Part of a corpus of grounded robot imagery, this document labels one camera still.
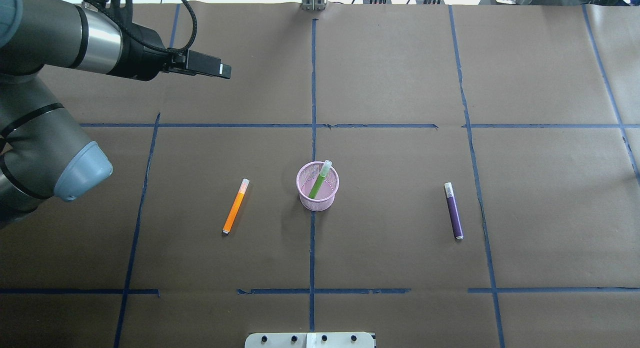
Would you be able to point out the green highlighter pen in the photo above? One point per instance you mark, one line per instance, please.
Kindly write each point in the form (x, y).
(322, 174)

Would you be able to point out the orange highlighter pen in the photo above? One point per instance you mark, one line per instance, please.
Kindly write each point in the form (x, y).
(235, 207)

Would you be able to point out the purple highlighter pen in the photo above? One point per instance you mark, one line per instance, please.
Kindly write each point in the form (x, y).
(451, 203)

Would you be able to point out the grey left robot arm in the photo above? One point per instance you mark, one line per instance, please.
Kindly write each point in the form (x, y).
(45, 153)

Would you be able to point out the pink mesh pen holder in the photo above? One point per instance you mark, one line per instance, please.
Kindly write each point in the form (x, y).
(305, 179)

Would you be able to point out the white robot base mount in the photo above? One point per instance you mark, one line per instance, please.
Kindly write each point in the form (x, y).
(311, 339)

